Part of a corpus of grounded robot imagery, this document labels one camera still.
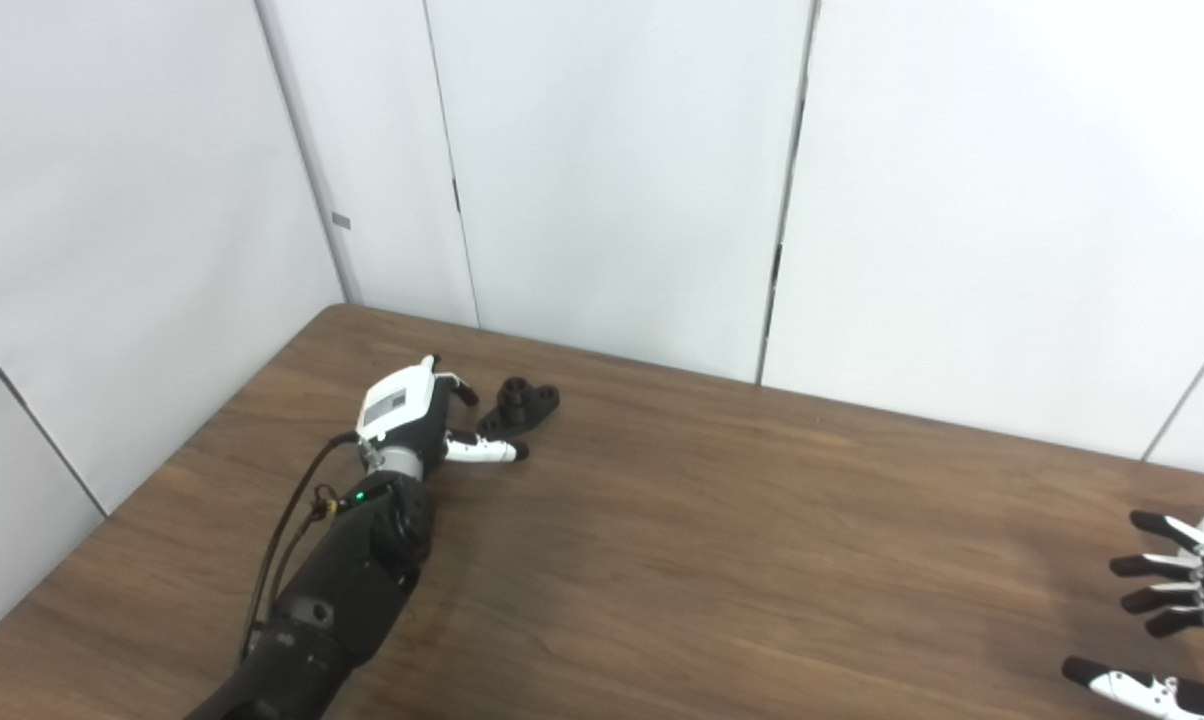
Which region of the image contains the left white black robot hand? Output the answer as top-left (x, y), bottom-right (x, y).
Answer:
top-left (355, 355), bottom-right (530, 481)

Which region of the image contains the black flanged holder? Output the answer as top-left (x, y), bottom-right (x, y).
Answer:
top-left (476, 377), bottom-right (561, 437)

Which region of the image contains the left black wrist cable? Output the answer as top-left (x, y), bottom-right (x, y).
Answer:
top-left (237, 432), bottom-right (363, 666)

